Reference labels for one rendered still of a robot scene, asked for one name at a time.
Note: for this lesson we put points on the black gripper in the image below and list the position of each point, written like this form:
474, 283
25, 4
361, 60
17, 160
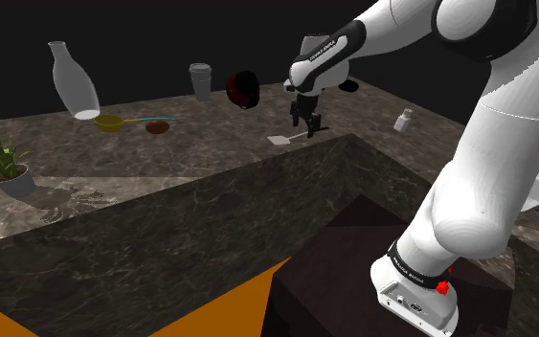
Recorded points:
306, 103

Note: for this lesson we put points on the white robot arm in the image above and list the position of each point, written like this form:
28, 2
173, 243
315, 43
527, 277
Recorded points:
497, 154

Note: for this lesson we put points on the white spatula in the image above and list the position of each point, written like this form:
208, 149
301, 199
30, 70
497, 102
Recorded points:
279, 139

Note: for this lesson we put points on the small black bowl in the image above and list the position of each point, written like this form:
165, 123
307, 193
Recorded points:
349, 86

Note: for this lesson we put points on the red and black helmet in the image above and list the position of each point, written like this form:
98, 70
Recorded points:
241, 89

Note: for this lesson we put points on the grey tapered cup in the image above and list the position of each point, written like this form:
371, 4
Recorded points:
311, 44

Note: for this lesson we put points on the small white bottle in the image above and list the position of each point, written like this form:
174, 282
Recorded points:
402, 122

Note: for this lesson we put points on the grey cup with lid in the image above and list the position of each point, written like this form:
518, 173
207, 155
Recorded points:
201, 81

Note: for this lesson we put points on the brown bowl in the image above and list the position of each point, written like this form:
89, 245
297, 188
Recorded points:
157, 127

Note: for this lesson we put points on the dark robot stand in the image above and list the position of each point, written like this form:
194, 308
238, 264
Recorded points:
325, 270

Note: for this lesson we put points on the white glass bottle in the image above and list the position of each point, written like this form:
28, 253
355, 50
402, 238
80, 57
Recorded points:
74, 84

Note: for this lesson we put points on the green plant in grey pot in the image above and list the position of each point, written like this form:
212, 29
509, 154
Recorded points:
12, 179

